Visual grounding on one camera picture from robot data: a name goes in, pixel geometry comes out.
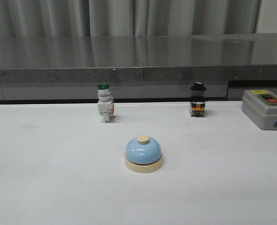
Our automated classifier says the blue call bell cream base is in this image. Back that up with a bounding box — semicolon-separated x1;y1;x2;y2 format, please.
124;135;163;173

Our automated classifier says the grey stone counter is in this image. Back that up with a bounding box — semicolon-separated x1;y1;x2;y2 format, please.
0;34;277;102

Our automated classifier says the grey curtain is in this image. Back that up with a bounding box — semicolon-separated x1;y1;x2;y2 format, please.
0;0;277;37

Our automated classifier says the green pushbutton switch white body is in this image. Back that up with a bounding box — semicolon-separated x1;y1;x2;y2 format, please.
97;83;114;122

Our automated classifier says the black rotary selector switch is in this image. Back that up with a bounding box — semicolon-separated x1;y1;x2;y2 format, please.
189;82;207;117

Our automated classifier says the grey push button switch box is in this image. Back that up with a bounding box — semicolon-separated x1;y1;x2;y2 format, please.
242;90;277;130

